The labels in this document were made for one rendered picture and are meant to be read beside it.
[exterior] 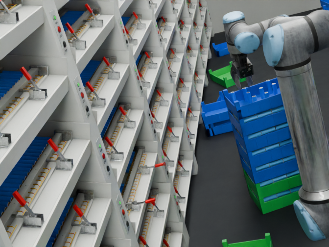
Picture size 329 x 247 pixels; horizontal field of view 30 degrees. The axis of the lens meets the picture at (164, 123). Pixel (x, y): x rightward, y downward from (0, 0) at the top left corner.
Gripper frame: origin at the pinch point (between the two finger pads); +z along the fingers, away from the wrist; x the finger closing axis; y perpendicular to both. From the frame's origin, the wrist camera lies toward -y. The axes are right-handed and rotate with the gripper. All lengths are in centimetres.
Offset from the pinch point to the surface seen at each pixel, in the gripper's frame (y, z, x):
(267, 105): 17.5, 1.4, 4.3
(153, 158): 29, -1, -49
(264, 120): 19.1, 7.4, 1.3
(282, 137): 21.8, 17.5, 7.3
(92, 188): 82, -40, -71
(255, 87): -1.9, 4.7, 5.6
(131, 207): 66, -13, -63
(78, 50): 52, -69, -63
